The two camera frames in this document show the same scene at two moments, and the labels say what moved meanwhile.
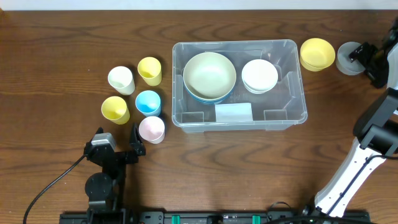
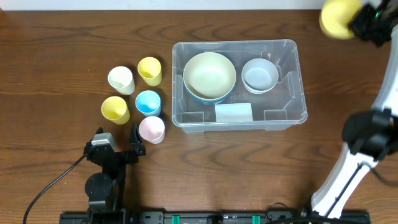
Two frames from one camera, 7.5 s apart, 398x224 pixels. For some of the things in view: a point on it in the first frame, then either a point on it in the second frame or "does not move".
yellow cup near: [114, 109] does not move
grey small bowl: [344, 63] -> [259, 74]
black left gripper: [118, 156] does not move
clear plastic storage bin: [232, 85] does not move
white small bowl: [259, 76] does not move
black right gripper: [372, 62] -> [359, 23]
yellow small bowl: [316, 54] -> [335, 16]
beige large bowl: [209, 76] does not move
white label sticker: [234, 112] does not move
